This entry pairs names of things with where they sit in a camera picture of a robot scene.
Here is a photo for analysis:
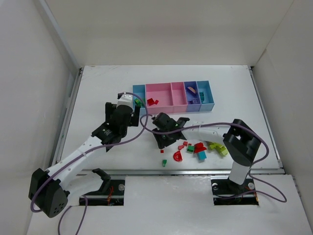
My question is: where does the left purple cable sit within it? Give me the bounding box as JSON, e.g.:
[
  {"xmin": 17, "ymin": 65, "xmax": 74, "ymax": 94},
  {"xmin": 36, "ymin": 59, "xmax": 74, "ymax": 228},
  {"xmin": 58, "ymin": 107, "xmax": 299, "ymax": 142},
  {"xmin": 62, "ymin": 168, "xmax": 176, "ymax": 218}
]
[{"xmin": 30, "ymin": 92, "xmax": 149, "ymax": 235}]

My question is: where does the purple cable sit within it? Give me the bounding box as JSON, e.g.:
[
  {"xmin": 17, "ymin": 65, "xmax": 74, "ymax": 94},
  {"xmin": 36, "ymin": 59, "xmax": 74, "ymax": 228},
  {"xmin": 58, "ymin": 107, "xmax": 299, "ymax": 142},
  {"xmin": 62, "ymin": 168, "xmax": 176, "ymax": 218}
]
[
  {"xmin": 140, "ymin": 114, "xmax": 288, "ymax": 204},
  {"xmin": 30, "ymin": 92, "xmax": 149, "ymax": 235}
]

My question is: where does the large pink bin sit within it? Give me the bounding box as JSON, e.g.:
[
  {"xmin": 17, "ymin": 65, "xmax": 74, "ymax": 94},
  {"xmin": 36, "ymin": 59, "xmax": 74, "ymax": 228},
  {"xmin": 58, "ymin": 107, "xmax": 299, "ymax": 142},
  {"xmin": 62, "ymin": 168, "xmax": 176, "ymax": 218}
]
[{"xmin": 146, "ymin": 83, "xmax": 174, "ymax": 114}]

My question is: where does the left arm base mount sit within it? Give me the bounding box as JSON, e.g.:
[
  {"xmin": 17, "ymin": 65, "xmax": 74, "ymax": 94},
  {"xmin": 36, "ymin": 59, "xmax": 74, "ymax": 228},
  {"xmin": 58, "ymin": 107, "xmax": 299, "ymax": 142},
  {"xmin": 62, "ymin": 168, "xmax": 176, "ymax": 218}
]
[{"xmin": 79, "ymin": 168, "xmax": 125, "ymax": 206}]

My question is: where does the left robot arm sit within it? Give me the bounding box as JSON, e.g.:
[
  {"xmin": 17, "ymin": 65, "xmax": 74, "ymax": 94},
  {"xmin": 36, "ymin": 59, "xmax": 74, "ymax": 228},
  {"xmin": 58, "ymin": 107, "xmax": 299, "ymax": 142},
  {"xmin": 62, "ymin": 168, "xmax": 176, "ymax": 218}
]
[{"xmin": 28, "ymin": 102, "xmax": 141, "ymax": 218}]

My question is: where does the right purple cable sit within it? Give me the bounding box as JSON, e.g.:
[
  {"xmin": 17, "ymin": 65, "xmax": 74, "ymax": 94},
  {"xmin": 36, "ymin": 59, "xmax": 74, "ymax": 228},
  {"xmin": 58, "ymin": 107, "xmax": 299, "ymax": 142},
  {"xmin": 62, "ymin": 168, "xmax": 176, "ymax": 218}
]
[{"xmin": 140, "ymin": 114, "xmax": 288, "ymax": 204}]

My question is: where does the light blue bin right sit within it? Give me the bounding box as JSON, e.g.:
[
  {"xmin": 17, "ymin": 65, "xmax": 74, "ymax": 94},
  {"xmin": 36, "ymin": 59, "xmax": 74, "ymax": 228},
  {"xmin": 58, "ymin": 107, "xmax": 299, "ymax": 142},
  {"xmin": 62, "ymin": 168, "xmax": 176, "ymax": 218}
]
[{"xmin": 197, "ymin": 81, "xmax": 215, "ymax": 112}]

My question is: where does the purple bin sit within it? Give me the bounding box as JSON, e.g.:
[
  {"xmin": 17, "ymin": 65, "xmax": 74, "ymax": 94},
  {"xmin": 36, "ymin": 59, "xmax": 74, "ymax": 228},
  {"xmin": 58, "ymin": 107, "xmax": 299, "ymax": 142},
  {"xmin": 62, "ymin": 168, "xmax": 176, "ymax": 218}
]
[{"xmin": 184, "ymin": 81, "xmax": 201, "ymax": 112}]

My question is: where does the red duplo roof brick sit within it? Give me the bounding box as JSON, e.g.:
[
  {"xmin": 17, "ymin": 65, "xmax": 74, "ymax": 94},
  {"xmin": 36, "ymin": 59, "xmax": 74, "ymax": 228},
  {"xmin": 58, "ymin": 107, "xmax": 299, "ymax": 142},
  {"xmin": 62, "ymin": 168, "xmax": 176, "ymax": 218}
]
[{"xmin": 194, "ymin": 142, "xmax": 207, "ymax": 154}]

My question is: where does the red arch brick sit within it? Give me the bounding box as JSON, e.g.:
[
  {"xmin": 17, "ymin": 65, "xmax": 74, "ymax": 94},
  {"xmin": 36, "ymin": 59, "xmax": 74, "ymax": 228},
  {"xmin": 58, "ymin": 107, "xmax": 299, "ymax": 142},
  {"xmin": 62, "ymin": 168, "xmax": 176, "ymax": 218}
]
[{"xmin": 173, "ymin": 151, "xmax": 183, "ymax": 162}]

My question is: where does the small green number brick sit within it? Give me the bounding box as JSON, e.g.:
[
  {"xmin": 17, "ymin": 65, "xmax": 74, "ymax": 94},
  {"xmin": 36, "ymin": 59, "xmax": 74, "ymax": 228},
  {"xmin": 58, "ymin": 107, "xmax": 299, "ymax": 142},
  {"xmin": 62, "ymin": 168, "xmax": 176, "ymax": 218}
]
[{"xmin": 187, "ymin": 145, "xmax": 195, "ymax": 153}]

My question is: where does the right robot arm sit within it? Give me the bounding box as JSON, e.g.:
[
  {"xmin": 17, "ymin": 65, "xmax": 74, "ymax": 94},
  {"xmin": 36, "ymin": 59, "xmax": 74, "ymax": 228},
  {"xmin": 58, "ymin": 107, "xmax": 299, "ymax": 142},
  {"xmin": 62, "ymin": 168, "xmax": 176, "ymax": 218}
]
[{"xmin": 152, "ymin": 113, "xmax": 265, "ymax": 185}]

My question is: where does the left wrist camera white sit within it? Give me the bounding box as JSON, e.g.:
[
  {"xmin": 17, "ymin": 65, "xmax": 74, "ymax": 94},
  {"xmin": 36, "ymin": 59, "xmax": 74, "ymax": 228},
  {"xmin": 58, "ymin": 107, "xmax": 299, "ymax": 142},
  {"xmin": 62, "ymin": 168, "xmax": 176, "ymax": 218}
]
[{"xmin": 116, "ymin": 93, "xmax": 133, "ymax": 108}]

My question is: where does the lavender duplo brick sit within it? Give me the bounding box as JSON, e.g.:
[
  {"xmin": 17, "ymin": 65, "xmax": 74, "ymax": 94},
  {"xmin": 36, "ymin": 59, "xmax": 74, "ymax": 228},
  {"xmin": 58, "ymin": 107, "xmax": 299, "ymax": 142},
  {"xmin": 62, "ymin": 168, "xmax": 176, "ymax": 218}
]
[{"xmin": 188, "ymin": 98, "xmax": 199, "ymax": 104}]

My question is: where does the teal square brick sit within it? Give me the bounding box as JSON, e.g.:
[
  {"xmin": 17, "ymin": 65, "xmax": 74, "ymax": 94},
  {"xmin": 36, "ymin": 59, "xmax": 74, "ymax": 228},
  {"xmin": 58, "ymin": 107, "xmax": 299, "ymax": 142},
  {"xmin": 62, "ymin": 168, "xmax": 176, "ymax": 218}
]
[{"xmin": 196, "ymin": 151, "xmax": 207, "ymax": 161}]

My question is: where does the teal frog duplo brick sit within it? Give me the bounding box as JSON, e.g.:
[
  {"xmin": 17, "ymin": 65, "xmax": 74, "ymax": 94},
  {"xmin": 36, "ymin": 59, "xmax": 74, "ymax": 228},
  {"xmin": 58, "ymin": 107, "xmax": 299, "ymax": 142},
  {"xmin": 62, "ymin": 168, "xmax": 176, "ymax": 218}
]
[{"xmin": 199, "ymin": 92, "xmax": 205, "ymax": 102}]

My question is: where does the aluminium rail front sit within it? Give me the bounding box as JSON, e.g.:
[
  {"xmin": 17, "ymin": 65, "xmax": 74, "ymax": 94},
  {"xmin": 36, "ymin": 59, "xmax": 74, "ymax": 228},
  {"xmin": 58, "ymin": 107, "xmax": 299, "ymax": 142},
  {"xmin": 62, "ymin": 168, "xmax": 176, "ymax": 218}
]
[{"xmin": 48, "ymin": 168, "xmax": 286, "ymax": 176}]

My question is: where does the red brick cluster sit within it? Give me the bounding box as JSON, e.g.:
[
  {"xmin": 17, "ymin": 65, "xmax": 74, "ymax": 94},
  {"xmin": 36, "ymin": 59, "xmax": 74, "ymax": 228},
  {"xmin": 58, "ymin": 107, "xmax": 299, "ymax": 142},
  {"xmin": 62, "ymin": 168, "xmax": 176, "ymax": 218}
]
[{"xmin": 147, "ymin": 98, "xmax": 159, "ymax": 106}]

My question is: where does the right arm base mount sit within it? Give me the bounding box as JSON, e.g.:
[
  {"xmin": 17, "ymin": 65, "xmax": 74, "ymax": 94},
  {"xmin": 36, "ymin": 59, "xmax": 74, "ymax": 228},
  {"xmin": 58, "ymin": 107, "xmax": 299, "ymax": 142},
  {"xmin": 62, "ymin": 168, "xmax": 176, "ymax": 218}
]
[{"xmin": 211, "ymin": 178, "xmax": 259, "ymax": 206}]

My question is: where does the lime green duplo stack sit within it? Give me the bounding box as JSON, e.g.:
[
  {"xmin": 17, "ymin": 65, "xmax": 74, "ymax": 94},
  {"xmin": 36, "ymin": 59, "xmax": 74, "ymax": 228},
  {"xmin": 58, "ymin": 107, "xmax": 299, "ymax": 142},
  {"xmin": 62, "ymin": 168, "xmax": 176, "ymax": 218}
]
[{"xmin": 208, "ymin": 142, "xmax": 228, "ymax": 157}]

